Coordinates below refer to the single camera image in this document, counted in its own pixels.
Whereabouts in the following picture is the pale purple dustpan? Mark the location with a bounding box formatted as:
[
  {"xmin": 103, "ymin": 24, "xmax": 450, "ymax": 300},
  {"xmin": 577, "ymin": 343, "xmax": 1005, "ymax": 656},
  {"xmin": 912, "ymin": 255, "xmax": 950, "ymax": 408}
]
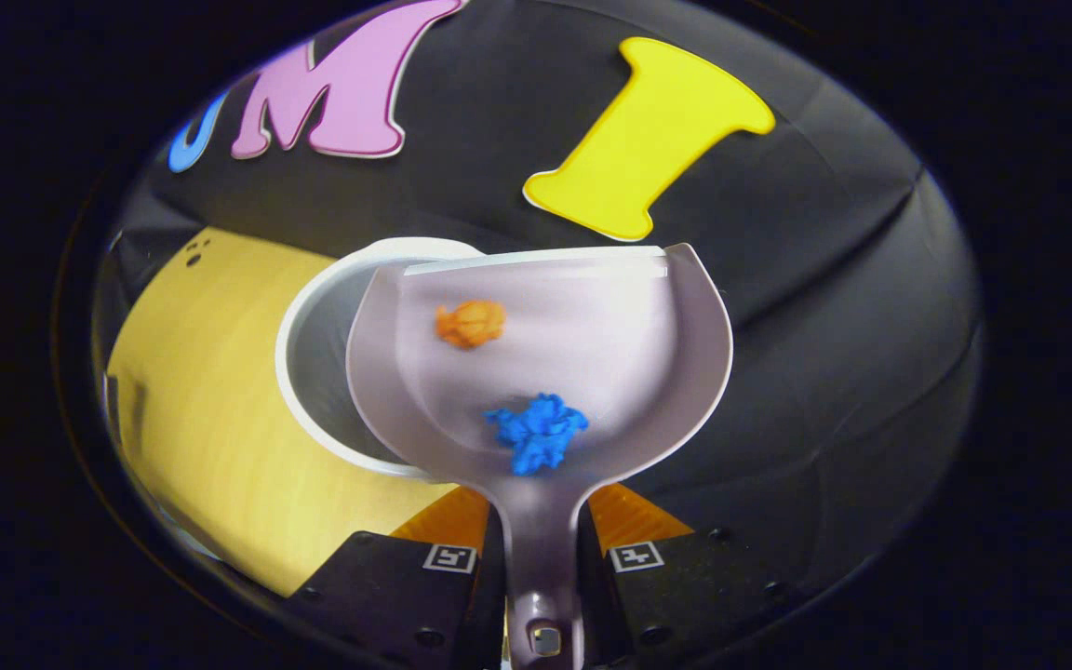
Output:
[{"xmin": 345, "ymin": 243, "xmax": 734, "ymax": 670}]

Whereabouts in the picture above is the white ribbed garbage bin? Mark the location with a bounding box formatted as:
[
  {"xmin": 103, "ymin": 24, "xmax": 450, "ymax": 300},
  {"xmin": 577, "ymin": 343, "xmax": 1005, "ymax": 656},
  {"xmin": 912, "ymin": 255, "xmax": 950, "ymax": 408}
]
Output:
[{"xmin": 275, "ymin": 236, "xmax": 486, "ymax": 479}]

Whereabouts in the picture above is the orange paper trash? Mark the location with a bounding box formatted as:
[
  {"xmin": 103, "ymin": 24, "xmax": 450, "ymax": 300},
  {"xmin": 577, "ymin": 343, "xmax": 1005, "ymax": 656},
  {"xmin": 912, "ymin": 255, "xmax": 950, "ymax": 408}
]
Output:
[{"xmin": 435, "ymin": 299, "xmax": 507, "ymax": 350}]

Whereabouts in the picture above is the black backdrop cloth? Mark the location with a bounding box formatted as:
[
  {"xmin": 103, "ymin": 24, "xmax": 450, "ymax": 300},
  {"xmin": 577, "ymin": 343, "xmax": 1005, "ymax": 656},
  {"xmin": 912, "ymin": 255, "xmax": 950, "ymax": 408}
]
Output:
[{"xmin": 94, "ymin": 0, "xmax": 984, "ymax": 606}]

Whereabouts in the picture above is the wooden desktop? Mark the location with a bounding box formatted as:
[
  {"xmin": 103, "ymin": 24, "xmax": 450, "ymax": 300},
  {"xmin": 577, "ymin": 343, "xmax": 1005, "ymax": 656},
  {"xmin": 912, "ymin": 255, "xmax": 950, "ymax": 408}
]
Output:
[{"xmin": 106, "ymin": 226, "xmax": 462, "ymax": 598}]

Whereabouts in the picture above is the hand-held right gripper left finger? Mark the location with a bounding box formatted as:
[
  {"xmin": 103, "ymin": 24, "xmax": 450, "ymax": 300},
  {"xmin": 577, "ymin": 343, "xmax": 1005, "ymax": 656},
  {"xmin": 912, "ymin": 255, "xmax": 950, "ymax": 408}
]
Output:
[{"xmin": 289, "ymin": 484, "xmax": 509, "ymax": 670}]

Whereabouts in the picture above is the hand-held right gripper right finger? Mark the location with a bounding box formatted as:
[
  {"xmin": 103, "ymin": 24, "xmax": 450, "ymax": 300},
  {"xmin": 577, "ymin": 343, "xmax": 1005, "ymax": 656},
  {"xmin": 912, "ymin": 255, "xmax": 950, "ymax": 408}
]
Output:
[{"xmin": 576, "ymin": 482, "xmax": 835, "ymax": 670}]

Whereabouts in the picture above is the blue paper trash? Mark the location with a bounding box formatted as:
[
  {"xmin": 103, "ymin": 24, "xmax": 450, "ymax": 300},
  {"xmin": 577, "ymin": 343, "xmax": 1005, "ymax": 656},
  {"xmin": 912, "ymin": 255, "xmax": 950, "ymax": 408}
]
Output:
[{"xmin": 484, "ymin": 392, "xmax": 590, "ymax": 476}]

